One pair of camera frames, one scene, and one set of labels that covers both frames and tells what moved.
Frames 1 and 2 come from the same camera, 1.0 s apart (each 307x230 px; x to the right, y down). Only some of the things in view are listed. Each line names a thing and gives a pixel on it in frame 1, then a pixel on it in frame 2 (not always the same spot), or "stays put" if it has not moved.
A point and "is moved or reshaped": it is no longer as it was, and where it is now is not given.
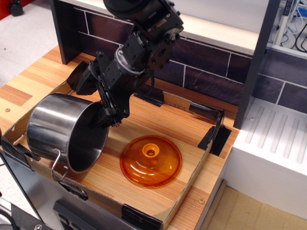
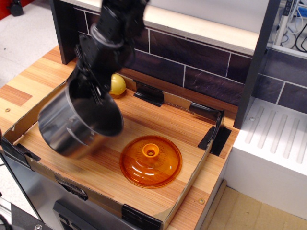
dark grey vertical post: [262, 48] stays put
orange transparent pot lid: [151, 161] stays put
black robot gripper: [115, 84] → [101, 54]
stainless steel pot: [61, 123] is moved or reshaped
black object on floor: [16, 9] stays put
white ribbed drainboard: [269, 155] stays put
